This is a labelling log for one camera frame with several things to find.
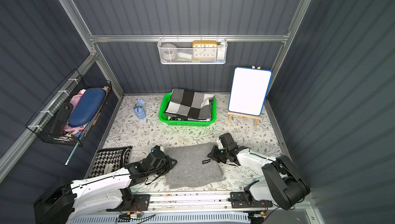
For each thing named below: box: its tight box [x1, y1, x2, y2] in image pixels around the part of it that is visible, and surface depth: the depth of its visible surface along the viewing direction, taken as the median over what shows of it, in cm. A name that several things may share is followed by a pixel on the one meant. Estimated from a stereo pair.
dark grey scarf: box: [163, 142, 227, 190], surface depth 81 cm
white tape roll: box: [160, 43, 178, 63], surface depth 90 cm
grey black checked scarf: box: [164, 88, 215, 122], surface depth 105 cm
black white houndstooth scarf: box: [88, 145, 133, 179], surface depth 84 cm
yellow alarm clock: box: [192, 40, 219, 61], surface depth 91 cm
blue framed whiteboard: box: [227, 66, 273, 117], surface depth 90 cm
